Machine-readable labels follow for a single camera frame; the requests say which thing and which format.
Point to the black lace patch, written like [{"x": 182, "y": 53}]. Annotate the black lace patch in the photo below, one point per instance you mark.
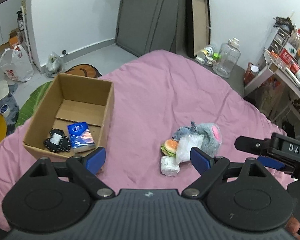
[{"x": 57, "y": 142}]

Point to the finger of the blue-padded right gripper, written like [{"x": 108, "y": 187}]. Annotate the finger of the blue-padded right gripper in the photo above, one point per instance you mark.
[{"x": 271, "y": 163}]

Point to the white yellow jar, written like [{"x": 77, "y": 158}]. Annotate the white yellow jar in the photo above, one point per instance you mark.
[{"x": 207, "y": 51}]

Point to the white tissue wad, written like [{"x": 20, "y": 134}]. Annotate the white tissue wad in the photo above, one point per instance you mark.
[{"x": 169, "y": 166}]

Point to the small grey trash bag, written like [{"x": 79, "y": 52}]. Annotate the small grey trash bag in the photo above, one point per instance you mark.
[{"x": 55, "y": 65}]

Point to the large clear water jug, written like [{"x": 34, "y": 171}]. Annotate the large clear water jug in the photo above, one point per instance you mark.
[{"x": 227, "y": 58}]

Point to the denim fabric piece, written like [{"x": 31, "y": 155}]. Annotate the denim fabric piece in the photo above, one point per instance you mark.
[{"x": 185, "y": 130}]

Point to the orange cat rug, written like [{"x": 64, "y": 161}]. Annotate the orange cat rug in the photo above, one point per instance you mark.
[{"x": 86, "y": 70}]

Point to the black framed board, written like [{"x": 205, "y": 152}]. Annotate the black framed board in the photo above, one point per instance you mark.
[{"x": 197, "y": 26}]

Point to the grey pink plush paw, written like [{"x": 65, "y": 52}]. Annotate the grey pink plush paw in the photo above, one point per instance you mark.
[{"x": 212, "y": 138}]

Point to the plush hamburger toy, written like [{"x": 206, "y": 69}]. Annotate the plush hamburger toy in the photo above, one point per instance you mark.
[{"x": 169, "y": 147}]

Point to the right hand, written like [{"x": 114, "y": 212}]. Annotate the right hand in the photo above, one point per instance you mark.
[{"x": 293, "y": 226}]

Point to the white desk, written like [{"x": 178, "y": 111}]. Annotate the white desk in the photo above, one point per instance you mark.
[{"x": 275, "y": 91}]

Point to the pink bed sheet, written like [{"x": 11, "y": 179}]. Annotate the pink bed sheet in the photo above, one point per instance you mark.
[{"x": 154, "y": 95}]

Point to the open cardboard box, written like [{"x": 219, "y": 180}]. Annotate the open cardboard box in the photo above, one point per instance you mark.
[{"x": 71, "y": 99}]

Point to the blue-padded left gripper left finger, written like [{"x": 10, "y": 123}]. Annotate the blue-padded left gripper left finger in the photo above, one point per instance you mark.
[{"x": 84, "y": 170}]

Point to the tape roll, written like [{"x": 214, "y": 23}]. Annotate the tape roll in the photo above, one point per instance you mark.
[{"x": 5, "y": 110}]

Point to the green leaf cartoon rug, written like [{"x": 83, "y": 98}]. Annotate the green leaf cartoon rug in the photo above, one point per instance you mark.
[{"x": 29, "y": 107}]

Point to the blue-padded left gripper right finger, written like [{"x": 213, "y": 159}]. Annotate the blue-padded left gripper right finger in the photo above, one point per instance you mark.
[{"x": 211, "y": 170}]

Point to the blue tissue pack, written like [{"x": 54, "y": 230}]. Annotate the blue tissue pack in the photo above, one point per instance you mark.
[{"x": 81, "y": 139}]

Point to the white plastic shopping bag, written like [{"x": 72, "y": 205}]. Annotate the white plastic shopping bag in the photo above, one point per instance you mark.
[{"x": 16, "y": 65}]

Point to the grey door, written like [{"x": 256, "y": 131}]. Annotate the grey door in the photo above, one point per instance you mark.
[{"x": 146, "y": 25}]

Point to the clear plastic bag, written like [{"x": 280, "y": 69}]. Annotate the clear plastic bag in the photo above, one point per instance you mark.
[{"x": 186, "y": 143}]

